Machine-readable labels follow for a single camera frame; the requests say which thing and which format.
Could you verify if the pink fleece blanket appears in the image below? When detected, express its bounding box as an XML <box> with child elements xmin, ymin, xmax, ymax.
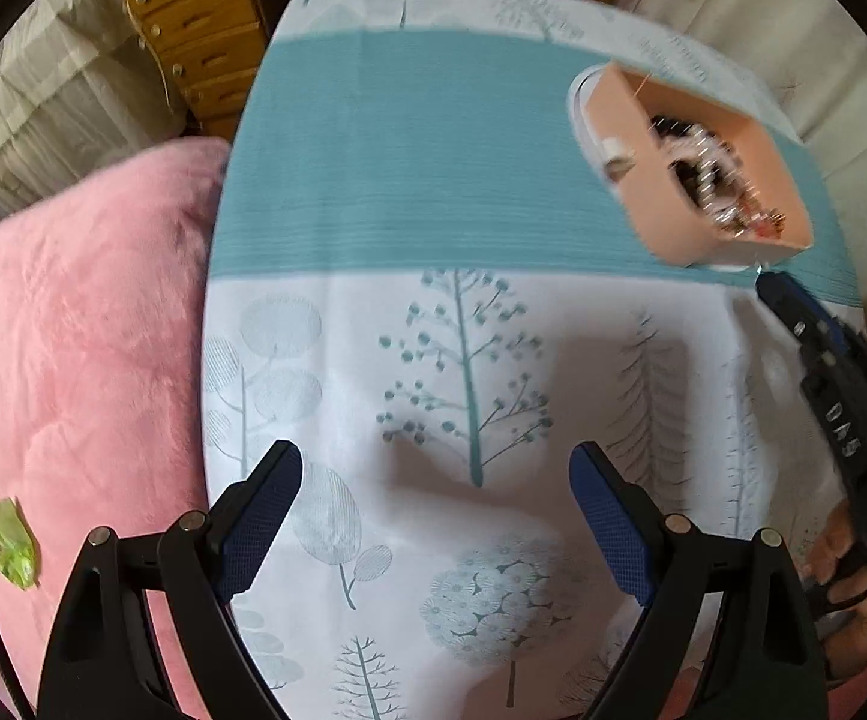
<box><xmin>0</xmin><ymin>137</ymin><xmax>230</xmax><ymax>692</ymax></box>

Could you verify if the green plastic wrapper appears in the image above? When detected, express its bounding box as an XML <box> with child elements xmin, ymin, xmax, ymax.
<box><xmin>0</xmin><ymin>499</ymin><xmax>38</xmax><ymax>590</ymax></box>

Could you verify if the pink jewelry tray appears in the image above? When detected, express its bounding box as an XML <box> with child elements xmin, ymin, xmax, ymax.
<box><xmin>566</xmin><ymin>62</ymin><xmax>814</xmax><ymax>268</ymax></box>

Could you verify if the lace-covered cabinet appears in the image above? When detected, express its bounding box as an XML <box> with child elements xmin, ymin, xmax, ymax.
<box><xmin>0</xmin><ymin>0</ymin><xmax>186</xmax><ymax>221</ymax></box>

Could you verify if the tree-print tablecloth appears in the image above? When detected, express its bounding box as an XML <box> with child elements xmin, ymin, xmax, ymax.
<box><xmin>202</xmin><ymin>0</ymin><xmax>861</xmax><ymax>718</ymax></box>

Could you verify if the person's right hand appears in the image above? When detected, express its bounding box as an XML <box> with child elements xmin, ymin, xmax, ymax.
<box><xmin>802</xmin><ymin>497</ymin><xmax>867</xmax><ymax>685</ymax></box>

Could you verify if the black bead bracelet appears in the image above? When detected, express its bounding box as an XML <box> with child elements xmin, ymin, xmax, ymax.
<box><xmin>649</xmin><ymin>115</ymin><xmax>720</xmax><ymax>208</ymax></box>

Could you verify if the white pearl necklace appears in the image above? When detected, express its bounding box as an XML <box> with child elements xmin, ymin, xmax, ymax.
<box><xmin>672</xmin><ymin>127</ymin><xmax>751</xmax><ymax>231</ymax></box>

